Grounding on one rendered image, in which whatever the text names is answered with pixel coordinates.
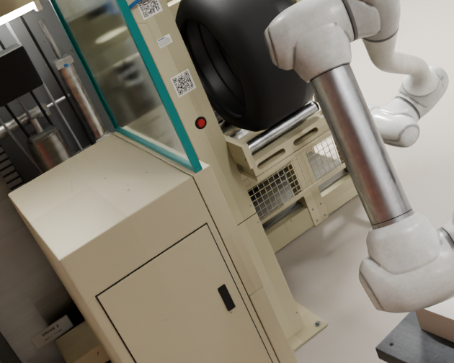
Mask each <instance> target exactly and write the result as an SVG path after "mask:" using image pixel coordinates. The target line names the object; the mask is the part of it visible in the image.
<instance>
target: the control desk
mask: <svg viewBox="0 0 454 363"><path fill-rule="evenodd" d="M199 162H200V164H201V166H202V170H200V171H199V172H197V173H195V172H193V171H191V170H189V169H188V168H186V167H184V166H182V165H180V164H178V163H176V162H174V161H172V160H171V159H169V158H167V157H165V156H163V155H161V154H159V153H157V152H155V151H153V150H151V149H150V148H147V147H145V146H144V145H141V144H140V143H138V142H136V141H134V140H132V139H130V138H128V137H126V136H124V135H122V134H121V133H119V132H117V131H115V132H114V133H113V134H111V135H109V136H107V137H106V138H104V139H102V140H100V141H99V142H97V143H95V144H94V145H92V146H90V147H88V148H87V149H85V150H83V151H82V152H80V153H78V154H76V155H75V156H73V157H71V158H69V159H68V160H66V161H64V162H63V163H60V164H59V165H57V166H55V167H54V168H52V169H51V170H49V171H46V172H45V173H44V174H42V175H40V176H38V177H37V178H35V179H33V180H32V181H29V182H28V183H26V184H24V185H23V186H21V187H19V188H18V189H15V190H14V191H13V192H10V193H9V194H8V197H9V199H10V200H11V202H12V204H13V205H14V207H15V208H16V210H17V212H18V213H19V215H20V216H21V218H22V219H23V221H24V222H25V225H26V226H27V227H28V229H29V231H30V232H31V234H32V236H33V237H34V239H35V240H36V242H37V244H38V245H39V247H40V248H41V250H42V251H43V253H44V254H45V257H46V258H47V260H48V261H49V263H50V265H51V266H52V268H53V269H54V271H55V272H56V274H57V275H58V277H59V279H60V281H61V282H62V283H63V286H64V287H65V288H66V290H67V292H68V293H69V295H70V296H71V298H72V300H73V301H74V303H75V304H76V306H77V308H78V309H79V311H80V312H81V314H82V315H83V317H84V319H85V321H86V322H87V324H88V325H89V327H90V329H91V330H92V332H93V333H94V335H95V336H96V338H97V340H98V342H99V343H100V344H101V346H102V348H103V349H104V351H105V353H106V354H107V356H108V357H109V359H110V361H111V362H112V363H298V361H297V359H296V357H295V355H294V353H293V350H292V348H291V346H290V343H289V341H288V339H287V336H286V335H285V332H284V330H283V328H282V326H281V324H280V321H279V319H278V317H277V314H276V312H275V310H274V308H273V306H272V303H271V301H270V299H269V297H268V294H267V292H266V290H265V288H264V286H263V283H262V280H261V278H260V276H259V273H258V271H257V269H256V267H255V265H254V262H253V260H252V258H251V256H250V253H249V251H248V249H247V247H246V244H245V243H244V239H243V238H242V236H241V233H240V231H239V229H238V226H237V224H236V222H235V220H234V218H233V215H232V214H231V211H230V209H229V207H228V204H227V202H226V200H225V197H224V196H223V193H222V191H221V188H220V187H219V184H218V182H217V180H216V178H215V175H214V173H213V170H212V169H211V167H210V165H208V164H206V163H204V162H202V161H200V160H199Z"/></svg>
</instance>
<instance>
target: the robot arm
mask: <svg viewBox="0 0 454 363"><path fill-rule="evenodd" d="M400 16H401V5H400V0H302V1H299V2H298V3H296V4H294V5H292V6H290V7H288V8H287V9H285V10H284V11H283V12H281V13H280V14H279V15H277V16H276V17H275V18H274V19H273V20H272V21H271V23H270V25H269V26H268V27H267V29H266V30H265V31H264V38H265V41H266V44H267V48H268V51H269V54H270V57H271V60H272V62H273V63H274V64H275V65H276V66H277V67H278V68H281V69H283V70H286V71H289V70H291V69H294V71H295V72H296V73H297V74H298V75H299V76H300V77H301V78H302V79H303V80H304V81H305V82H307V83H308V82H310V83H311V88H312V89H313V92H314V94H313V97H314V100H315V102H318V103H319V106H320V108H321V111H322V113H323V115H324V118H325V120H326V123H327V125H328V126H329V129H330V131H331V134H332V136H333V139H334V141H335V143H336V144H337V147H338V149H339V152H340V153H341V155H342V158H343V160H344V163H345V165H346V167H347V170H348V172H349V174H350V177H351V179H352V182H353V184H354V186H355V189H356V190H357V193H358V195H359V198H360V200H361V203H362V205H363V207H364V209H365V212H366V214H367V216H368V219H369V221H370V224H371V225H372V228H371V229H370V230H369V232H368V235H367V238H366V244H367V247H368V255H369V256H368V257H366V258H364V259H363V260H362V261H361V264H360V268H359V281H360V283H361V285H362V286H363V288H364V290H365V292H366V293H367V295H368V297H369V299H370V301H371V303H372V304H373V306H374V307H375V309H376V310H380V311H384V312H389V313H409V312H414V311H417V310H422V309H425V308H428V307H431V306H433V305H437V304H439V303H442V302H445V301H446V300H449V299H451V298H453V297H454V211H453V216H452V217H451V219H449V221H447V222H446V223H445V224H444V225H443V226H442V227H441V228H438V229H435V227H434V226H433V225H432V224H431V222H430V221H429V219H428V218H427V217H426V216H424V215H423V214H421V213H419V212H416V211H413V210H412V208H411V205H410V203H409V200H408V198H407V196H406V193H405V191H404V188H403V187H402V184H401V182H400V179H399V177H398V174H397V173H396V170H395V168H394V166H393V163H392V161H391V158H390V156H389V154H388V151H387V150H386V147H385V145H384V144H386V145H391V146H394V147H398V148H408V147H410V146H411V145H413V144H414V143H415V142H416V141H417V139H418V137H419V133H420V131H419V126H418V124H417V122H418V121H419V120H420V119H421V118H422V117H423V116H425V115H426V114H427V113H428V112H429V111H430V110H431V109H432V108H433V107H434V106H435V105H436V104H437V103H438V102H439V101H440V99H441V98H442V97H443V95H444V93H445V92H446V90H447V88H448V84H449V78H448V75H447V73H446V72H445V70H444V69H442V68H441V67H439V66H428V65H427V63H426V62H425V61H424V60H423V59H421V58H419V57H417V56H414V55H409V54H406V53H401V52H398V51H395V45H396V38H397V34H398V31H399V22H400ZM359 39H362V41H363V43H364V45H365V48H366V50H367V52H368V55H369V57H370V59H371V61H372V63H373V64H374V66H375V67H376V68H378V69H380V70H381V71H384V72H386V73H397V74H405V76H404V79H403V81H402V84H401V86H400V88H399V93H398V94H397V95H396V96H395V97H394V98H393V99H392V100H391V101H390V102H389V103H387V104H385V105H383V106H382V107H377V106H375V105H373V104H369V103H366V101H365V98H364V96H363V94H362V91H361V89H360V86H359V84H358V82H357V79H356V78H355V75H354V73H353V71H352V68H351V66H350V64H351V60H352V52H351V45H350V43H351V42H353V41H356V40H359Z"/></svg>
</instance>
